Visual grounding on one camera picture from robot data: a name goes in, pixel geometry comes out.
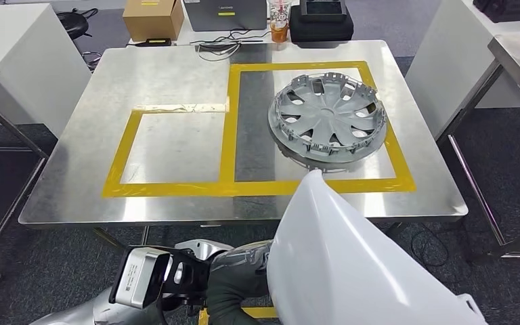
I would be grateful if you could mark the stainless steel workbench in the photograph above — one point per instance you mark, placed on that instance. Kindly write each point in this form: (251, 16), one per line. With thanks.
(175, 80)

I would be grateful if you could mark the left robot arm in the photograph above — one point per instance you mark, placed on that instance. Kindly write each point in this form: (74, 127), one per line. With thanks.
(85, 314)

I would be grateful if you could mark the black boxy device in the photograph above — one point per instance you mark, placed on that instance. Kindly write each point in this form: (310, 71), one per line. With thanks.
(323, 9)

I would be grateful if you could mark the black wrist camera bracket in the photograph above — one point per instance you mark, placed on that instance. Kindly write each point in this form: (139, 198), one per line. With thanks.
(197, 273)

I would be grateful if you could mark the small black yellow-labelled device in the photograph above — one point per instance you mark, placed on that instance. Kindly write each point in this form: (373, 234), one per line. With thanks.
(152, 42)

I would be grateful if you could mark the grey laptop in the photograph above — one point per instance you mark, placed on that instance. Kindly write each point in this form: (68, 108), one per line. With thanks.
(224, 20)

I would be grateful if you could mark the white table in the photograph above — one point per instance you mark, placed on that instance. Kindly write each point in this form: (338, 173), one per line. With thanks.
(448, 67)
(26, 67)
(186, 39)

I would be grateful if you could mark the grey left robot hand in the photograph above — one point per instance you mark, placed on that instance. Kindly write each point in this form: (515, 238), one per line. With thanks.
(242, 264)

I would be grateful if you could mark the black round stool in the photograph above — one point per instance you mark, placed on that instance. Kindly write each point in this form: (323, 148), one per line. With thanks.
(74, 22)

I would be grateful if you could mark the black bag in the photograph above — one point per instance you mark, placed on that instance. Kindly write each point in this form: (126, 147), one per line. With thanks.
(511, 9)

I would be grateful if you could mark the white curved plastic car part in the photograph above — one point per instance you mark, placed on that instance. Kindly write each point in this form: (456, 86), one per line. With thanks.
(354, 269)

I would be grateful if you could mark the clear plastic drink cup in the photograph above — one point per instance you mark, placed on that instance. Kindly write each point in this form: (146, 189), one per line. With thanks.
(279, 31)

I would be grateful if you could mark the black carrying case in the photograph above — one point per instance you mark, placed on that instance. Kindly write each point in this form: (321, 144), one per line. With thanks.
(323, 32)

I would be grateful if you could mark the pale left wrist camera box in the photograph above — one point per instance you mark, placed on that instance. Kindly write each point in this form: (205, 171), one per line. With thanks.
(139, 278)

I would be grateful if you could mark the grey plastic wheel hubcap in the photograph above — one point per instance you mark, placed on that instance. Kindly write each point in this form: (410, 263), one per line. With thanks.
(327, 112)

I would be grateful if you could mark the steel table frame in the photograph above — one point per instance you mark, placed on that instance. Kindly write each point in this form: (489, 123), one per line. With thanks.
(42, 154)

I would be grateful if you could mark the brown cardboard box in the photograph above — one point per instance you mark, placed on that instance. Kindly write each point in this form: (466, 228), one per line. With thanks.
(152, 22)

